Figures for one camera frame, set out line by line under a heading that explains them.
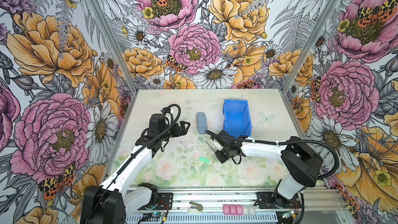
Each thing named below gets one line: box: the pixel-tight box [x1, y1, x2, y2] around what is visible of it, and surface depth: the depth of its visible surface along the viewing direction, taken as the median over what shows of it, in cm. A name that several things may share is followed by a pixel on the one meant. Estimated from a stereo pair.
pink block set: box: [222, 204, 244, 216], surface depth 72 cm
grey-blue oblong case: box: [196, 112, 208, 135], surface depth 104 cm
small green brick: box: [198, 156, 210, 164], surface depth 88 cm
